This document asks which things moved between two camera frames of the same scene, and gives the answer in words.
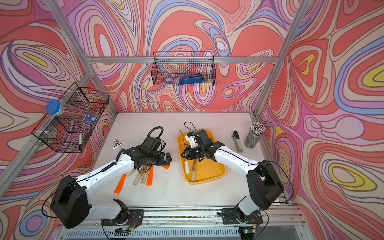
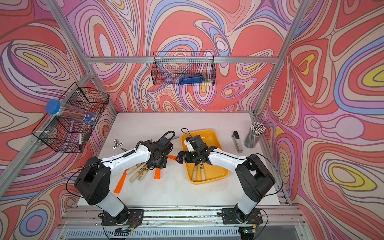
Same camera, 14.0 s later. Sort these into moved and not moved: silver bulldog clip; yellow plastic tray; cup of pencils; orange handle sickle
Moved: orange handle sickle
Not moved: cup of pencils; yellow plastic tray; silver bulldog clip
